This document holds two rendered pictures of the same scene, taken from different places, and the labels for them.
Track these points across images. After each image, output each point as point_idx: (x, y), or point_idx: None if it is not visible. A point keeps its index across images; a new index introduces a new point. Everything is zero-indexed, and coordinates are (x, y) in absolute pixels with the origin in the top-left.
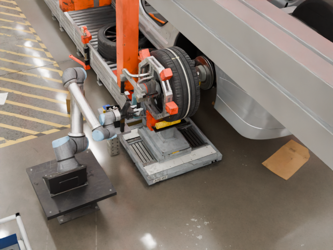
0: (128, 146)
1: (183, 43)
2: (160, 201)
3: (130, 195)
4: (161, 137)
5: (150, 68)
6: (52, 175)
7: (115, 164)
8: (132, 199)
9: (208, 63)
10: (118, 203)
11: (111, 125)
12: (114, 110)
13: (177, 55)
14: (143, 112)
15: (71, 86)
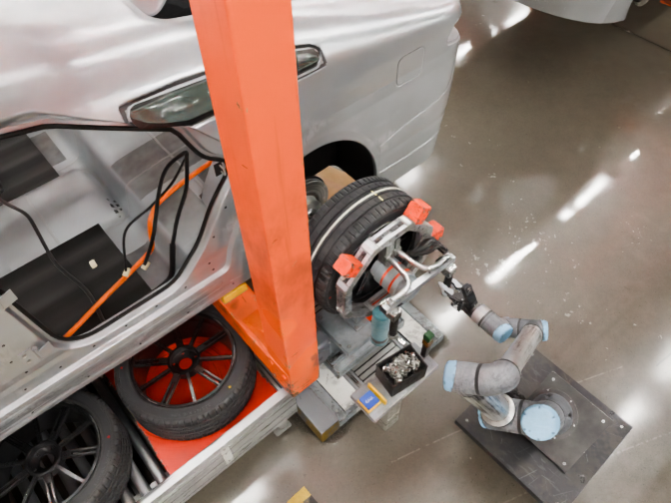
0: None
1: None
2: (465, 317)
3: (472, 361)
4: (365, 319)
5: (389, 249)
6: (600, 418)
7: (415, 405)
8: (478, 356)
9: (311, 180)
10: None
11: (505, 318)
12: (399, 366)
13: (364, 194)
14: (329, 349)
15: (517, 364)
